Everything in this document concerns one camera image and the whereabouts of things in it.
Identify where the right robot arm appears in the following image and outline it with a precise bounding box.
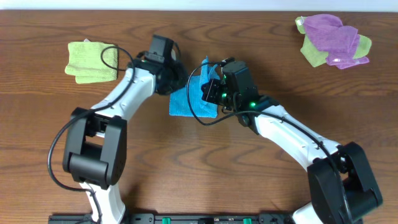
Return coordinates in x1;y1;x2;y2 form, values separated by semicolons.
201;79;383;223

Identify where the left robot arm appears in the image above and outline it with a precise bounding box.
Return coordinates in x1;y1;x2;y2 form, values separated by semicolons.
63;59;188;223

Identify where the folded green cloth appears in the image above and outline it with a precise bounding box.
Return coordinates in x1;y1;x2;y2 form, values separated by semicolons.
65;41;118;84

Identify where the green crumpled cloth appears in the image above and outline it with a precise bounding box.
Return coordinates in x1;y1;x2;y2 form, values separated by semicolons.
294;16;373;68

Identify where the purple crumpled cloth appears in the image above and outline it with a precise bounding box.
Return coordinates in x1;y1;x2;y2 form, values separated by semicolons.
303;14;370;70

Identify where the right black camera cable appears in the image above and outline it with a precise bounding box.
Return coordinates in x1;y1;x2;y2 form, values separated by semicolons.
185;57;352;224

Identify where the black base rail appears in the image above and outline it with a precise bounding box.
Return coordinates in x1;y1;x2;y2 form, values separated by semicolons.
48;212;299;224

